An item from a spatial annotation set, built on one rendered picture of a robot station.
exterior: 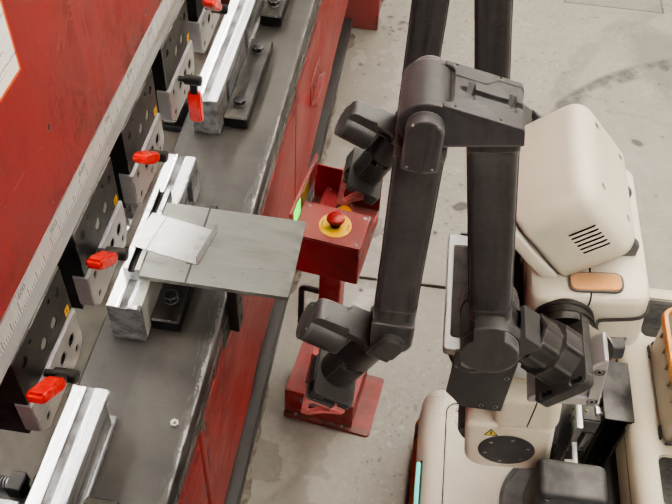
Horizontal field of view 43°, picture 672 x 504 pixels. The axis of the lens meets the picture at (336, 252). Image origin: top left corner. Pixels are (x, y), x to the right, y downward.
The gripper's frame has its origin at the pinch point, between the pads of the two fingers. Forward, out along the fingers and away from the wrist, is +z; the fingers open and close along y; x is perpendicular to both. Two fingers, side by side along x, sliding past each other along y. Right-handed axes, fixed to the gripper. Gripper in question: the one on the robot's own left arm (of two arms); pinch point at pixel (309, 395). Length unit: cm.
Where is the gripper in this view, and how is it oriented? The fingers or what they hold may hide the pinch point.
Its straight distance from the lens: 137.2
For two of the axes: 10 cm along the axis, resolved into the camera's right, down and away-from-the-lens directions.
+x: 8.6, 4.0, 3.0
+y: -1.2, 7.5, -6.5
